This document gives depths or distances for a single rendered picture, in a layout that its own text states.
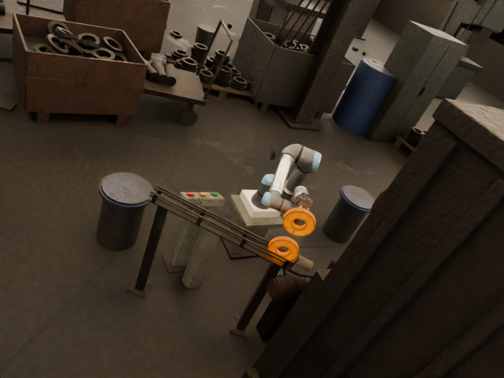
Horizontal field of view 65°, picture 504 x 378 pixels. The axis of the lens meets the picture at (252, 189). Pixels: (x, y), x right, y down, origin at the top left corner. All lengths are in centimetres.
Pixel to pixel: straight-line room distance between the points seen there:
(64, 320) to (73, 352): 19
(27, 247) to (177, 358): 110
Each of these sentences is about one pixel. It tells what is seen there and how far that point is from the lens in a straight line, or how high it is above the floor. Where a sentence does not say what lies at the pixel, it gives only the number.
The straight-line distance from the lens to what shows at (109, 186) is 251.
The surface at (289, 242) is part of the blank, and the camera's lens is 201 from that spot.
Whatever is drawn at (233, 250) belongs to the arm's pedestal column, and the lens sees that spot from 294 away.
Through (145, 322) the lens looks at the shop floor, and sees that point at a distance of 244.
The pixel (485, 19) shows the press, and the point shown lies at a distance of 962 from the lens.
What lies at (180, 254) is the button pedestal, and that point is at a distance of 263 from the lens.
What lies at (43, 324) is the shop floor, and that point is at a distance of 240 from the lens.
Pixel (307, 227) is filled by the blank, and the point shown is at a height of 91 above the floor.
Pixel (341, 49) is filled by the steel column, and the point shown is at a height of 104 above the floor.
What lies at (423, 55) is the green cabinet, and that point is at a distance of 544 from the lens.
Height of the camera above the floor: 202
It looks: 34 degrees down
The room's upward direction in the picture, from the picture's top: 24 degrees clockwise
